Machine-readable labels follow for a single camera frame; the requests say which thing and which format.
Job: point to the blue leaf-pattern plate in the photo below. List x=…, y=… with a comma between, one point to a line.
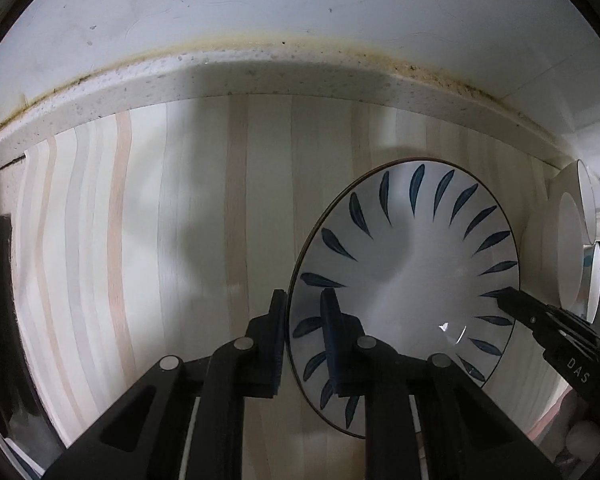
x=420, y=280

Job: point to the white rounded object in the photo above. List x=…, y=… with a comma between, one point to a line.
x=585, y=435

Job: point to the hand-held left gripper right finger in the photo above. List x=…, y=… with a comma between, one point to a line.
x=331, y=345

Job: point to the blue-patterned white bowl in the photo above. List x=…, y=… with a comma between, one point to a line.
x=594, y=285

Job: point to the white bowl with dark rim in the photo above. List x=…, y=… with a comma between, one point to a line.
x=567, y=245

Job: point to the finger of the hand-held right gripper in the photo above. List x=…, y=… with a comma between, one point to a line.
x=522, y=307

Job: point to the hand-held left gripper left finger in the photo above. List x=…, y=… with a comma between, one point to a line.
x=278, y=345

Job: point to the striped tablecloth with cat print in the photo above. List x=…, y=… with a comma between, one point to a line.
x=180, y=220

